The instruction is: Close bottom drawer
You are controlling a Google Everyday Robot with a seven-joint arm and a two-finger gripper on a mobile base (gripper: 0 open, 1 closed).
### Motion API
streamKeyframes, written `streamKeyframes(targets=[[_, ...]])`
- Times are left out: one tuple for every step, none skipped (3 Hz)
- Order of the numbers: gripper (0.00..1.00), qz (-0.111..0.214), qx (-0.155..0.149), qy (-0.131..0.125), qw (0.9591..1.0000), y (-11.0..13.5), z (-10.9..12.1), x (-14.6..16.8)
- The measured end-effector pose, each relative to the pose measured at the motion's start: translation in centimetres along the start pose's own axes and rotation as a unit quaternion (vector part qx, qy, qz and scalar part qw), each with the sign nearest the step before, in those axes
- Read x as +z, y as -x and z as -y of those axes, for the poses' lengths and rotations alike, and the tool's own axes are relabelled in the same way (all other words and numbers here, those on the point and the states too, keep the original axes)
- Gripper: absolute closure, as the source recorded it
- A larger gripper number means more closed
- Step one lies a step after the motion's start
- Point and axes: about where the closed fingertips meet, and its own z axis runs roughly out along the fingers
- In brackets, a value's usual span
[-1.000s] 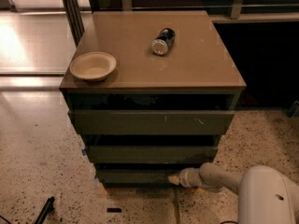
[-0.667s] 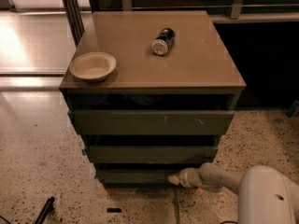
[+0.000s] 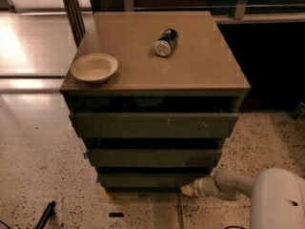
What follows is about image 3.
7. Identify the blue tape piece upper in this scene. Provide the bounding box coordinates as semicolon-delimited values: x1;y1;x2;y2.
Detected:
83;152;89;159

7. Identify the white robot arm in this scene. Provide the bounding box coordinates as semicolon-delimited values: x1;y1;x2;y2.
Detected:
181;168;305;229

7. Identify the beige paper bowl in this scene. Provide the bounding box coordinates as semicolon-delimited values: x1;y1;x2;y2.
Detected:
71;53;118;84

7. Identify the black tape on floor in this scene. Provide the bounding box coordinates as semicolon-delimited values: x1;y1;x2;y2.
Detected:
109;212;124;218

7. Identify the metal railing frame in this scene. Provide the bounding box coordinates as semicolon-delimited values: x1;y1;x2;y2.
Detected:
87;0;305;24

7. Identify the dark soda can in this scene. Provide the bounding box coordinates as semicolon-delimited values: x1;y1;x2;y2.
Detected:
153;29;178;57

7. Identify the drawer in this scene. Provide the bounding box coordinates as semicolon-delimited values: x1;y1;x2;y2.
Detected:
98;174;200;189
70;113;238;138
87;149;221;168

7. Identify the brown drawer cabinet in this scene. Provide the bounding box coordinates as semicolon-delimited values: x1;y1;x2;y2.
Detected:
60;11;250;192

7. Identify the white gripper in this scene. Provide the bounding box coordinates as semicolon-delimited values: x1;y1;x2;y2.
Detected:
180;177;239;201

